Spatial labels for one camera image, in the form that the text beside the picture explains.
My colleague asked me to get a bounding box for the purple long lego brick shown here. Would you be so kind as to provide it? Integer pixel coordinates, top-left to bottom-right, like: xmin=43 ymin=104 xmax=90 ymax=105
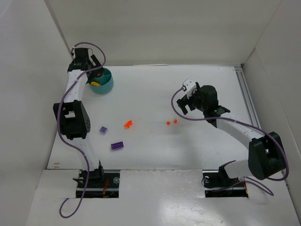
xmin=111 ymin=141 xmax=124 ymax=151

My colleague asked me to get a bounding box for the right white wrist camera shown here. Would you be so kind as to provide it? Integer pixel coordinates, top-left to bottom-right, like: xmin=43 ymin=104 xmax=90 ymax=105
xmin=182 ymin=78 xmax=197 ymax=99

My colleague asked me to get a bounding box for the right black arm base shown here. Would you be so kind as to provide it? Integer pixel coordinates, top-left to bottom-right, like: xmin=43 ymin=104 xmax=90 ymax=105
xmin=201 ymin=161 xmax=248 ymax=198

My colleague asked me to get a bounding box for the small purple square lego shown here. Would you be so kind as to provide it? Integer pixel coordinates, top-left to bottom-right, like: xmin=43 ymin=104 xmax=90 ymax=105
xmin=99 ymin=126 xmax=108 ymax=134

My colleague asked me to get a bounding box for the yellow lego brick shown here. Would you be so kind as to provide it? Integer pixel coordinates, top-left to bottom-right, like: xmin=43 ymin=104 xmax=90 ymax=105
xmin=91 ymin=81 xmax=101 ymax=87

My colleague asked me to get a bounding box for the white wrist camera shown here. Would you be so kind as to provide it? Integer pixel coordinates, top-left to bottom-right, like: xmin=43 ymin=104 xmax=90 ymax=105
xmin=182 ymin=78 xmax=197 ymax=99
xmin=70 ymin=46 xmax=75 ymax=57

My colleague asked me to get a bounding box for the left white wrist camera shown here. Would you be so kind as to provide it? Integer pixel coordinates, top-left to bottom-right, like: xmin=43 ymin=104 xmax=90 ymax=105
xmin=70 ymin=46 xmax=75 ymax=57

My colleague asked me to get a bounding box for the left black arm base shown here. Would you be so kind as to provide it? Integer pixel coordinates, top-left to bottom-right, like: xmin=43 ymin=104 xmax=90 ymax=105
xmin=73 ymin=162 xmax=120 ymax=199

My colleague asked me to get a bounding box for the red orange lego piece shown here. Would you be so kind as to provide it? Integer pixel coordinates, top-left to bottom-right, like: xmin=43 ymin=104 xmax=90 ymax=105
xmin=124 ymin=120 xmax=133 ymax=129

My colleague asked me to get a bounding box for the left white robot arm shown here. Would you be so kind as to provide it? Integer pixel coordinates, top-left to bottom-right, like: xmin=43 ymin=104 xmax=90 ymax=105
xmin=53 ymin=48 xmax=104 ymax=182

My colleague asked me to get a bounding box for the teal round divided container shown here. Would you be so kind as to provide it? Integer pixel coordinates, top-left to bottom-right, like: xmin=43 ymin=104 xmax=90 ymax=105
xmin=89 ymin=68 xmax=114 ymax=94

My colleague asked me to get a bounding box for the aluminium rail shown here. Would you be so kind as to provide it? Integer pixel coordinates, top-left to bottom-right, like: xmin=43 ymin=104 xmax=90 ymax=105
xmin=234 ymin=66 xmax=261 ymax=128

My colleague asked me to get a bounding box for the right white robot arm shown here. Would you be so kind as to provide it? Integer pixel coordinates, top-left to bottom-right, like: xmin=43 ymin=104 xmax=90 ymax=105
xmin=171 ymin=79 xmax=289 ymax=181

